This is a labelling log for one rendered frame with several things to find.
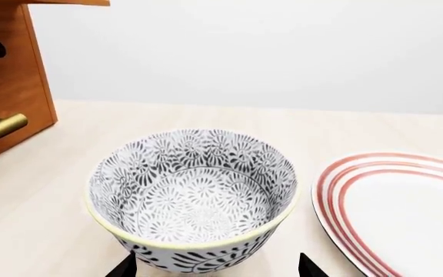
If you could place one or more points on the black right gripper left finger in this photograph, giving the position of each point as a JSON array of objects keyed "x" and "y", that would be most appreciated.
[{"x": 125, "y": 267}]

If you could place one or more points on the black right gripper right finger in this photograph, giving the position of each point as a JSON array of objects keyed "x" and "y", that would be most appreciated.
[{"x": 308, "y": 267}]

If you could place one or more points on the white plate with red rings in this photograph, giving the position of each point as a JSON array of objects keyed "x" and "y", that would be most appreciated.
[{"x": 402, "y": 213}]

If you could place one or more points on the white bowl with black floral pattern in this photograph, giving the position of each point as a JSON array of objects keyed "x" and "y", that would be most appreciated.
[{"x": 192, "y": 196}]

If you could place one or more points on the wooden cabinet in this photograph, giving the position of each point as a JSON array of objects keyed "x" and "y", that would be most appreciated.
[{"x": 10, "y": 78}]

